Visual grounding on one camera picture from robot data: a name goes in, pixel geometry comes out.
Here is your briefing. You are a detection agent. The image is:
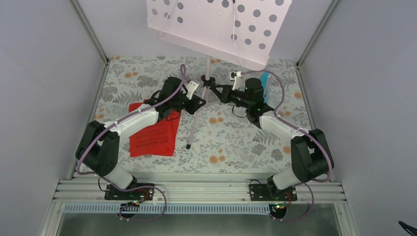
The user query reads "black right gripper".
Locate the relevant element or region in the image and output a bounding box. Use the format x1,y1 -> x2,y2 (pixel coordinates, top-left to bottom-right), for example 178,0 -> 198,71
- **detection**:
211,85 -> 251,109

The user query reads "blue metronome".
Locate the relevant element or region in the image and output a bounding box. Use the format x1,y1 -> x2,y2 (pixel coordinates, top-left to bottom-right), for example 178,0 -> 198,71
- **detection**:
259,72 -> 271,102

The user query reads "red sheet music page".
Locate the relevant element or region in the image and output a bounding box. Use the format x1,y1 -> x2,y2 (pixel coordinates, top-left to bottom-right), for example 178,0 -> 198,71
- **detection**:
129,119 -> 168,157
165,111 -> 181,156

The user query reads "white tripod music stand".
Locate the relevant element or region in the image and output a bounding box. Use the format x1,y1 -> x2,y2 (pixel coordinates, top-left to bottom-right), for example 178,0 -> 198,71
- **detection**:
146,0 -> 293,150

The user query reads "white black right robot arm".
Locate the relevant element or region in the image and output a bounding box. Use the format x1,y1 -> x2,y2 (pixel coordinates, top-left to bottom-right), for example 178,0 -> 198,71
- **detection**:
208,78 -> 334,200

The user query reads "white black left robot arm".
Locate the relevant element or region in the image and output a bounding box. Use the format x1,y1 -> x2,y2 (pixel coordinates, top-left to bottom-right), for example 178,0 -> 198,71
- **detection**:
75,77 -> 206,199

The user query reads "floral patterned table mat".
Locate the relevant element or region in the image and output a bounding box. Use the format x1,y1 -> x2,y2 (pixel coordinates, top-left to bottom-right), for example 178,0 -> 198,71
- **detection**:
94,57 -> 291,174

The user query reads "black object at corner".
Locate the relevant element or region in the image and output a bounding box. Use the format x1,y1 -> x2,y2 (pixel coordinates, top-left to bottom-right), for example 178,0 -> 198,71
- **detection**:
398,221 -> 417,236

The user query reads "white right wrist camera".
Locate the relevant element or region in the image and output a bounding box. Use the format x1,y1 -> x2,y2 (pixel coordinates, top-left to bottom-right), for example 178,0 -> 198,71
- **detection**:
230,71 -> 243,90

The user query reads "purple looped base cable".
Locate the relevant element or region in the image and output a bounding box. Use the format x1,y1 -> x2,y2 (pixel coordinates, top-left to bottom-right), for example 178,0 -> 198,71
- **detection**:
118,186 -> 167,223

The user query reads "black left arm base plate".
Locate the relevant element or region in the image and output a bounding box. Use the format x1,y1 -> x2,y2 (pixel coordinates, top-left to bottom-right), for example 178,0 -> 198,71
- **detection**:
104,183 -> 154,202

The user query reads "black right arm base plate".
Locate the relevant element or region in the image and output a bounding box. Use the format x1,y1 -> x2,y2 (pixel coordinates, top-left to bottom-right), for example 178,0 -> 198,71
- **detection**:
248,178 -> 298,202

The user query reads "perforated blue-grey cable duct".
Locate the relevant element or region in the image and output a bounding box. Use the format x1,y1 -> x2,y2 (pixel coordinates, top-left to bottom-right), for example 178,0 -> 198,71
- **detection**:
63,203 -> 269,215

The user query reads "aluminium front rail frame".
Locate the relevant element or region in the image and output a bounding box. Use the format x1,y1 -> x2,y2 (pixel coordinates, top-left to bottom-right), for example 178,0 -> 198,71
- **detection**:
41,173 -> 357,236

